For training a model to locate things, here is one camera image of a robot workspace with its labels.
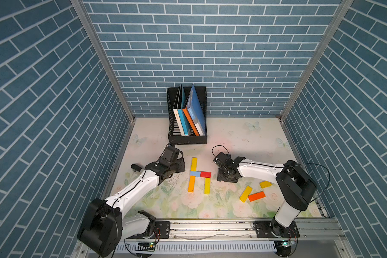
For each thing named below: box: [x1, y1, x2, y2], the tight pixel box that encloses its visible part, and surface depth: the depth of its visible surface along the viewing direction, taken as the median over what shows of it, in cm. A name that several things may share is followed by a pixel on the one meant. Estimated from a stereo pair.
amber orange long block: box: [188, 175, 196, 193], surface depth 90 cm
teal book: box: [177, 84, 192, 136], surface depth 91 cm
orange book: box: [182, 104, 200, 136], surface depth 93 cm
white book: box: [173, 84, 186, 137], surface depth 90 cm
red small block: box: [200, 171, 212, 178], surface depth 94 cm
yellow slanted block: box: [238, 185, 253, 203], surface depth 86 cm
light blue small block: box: [189, 170, 202, 178], surface depth 94 cm
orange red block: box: [248, 191, 267, 203], surface depth 86 cm
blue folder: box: [185, 83, 206, 136], surface depth 98 cm
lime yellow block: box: [203, 177, 211, 195], surface depth 89 cm
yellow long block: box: [190, 156, 198, 172], surface depth 98 cm
